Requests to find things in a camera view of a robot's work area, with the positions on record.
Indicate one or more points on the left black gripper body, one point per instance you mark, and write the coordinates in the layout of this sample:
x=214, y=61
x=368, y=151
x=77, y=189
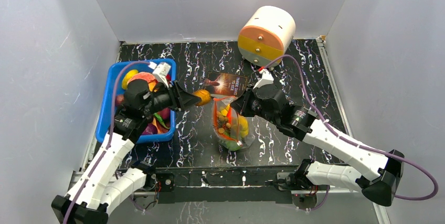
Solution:
x=160, y=101

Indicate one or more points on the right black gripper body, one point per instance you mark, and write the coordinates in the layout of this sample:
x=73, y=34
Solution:
x=246, y=101

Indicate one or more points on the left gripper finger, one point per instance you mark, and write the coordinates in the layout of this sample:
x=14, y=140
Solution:
x=182, y=96
x=183, y=105

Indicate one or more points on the orange brown toy potato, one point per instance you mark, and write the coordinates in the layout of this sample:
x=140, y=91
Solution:
x=204, y=96

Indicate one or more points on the clear zip top bag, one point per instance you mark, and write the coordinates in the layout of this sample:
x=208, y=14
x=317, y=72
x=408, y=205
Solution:
x=223, y=102

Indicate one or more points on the brown toy longan bunch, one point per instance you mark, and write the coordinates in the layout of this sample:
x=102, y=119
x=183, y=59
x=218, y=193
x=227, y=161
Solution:
x=223, y=125

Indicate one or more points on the green toy lime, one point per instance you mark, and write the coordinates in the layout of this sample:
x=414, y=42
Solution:
x=231, y=145

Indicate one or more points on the yellow toy banana bunch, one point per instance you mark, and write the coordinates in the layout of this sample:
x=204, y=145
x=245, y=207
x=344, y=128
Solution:
x=239, y=123

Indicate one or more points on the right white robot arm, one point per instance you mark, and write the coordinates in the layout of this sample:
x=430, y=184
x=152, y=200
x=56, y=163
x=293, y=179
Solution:
x=375, y=175

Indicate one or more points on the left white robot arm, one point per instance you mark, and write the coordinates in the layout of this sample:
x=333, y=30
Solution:
x=92, y=199

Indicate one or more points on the pink toy watermelon slice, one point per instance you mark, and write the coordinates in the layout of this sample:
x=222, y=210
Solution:
x=145, y=76

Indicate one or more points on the yellow toy mango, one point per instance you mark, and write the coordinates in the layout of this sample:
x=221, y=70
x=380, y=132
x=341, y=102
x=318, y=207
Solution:
x=127, y=78

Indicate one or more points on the dark paperback book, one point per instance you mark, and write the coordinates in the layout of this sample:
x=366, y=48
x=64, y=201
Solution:
x=221, y=85

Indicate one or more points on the purple toy onion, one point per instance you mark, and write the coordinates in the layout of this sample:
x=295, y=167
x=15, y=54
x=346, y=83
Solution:
x=150, y=130

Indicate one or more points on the blue plastic bin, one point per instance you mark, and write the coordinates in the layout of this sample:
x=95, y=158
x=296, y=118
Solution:
x=108, y=96

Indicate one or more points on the round three-drawer cabinet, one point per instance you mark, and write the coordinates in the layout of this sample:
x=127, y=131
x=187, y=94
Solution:
x=266, y=35

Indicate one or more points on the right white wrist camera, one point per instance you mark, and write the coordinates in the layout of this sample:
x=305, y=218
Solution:
x=266, y=78

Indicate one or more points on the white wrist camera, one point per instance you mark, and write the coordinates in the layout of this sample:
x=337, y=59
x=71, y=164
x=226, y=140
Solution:
x=160, y=72
x=266, y=78

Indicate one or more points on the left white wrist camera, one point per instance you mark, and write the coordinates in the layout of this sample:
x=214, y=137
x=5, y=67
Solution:
x=160, y=72

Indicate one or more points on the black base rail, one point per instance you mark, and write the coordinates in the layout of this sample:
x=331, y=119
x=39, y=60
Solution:
x=222, y=180

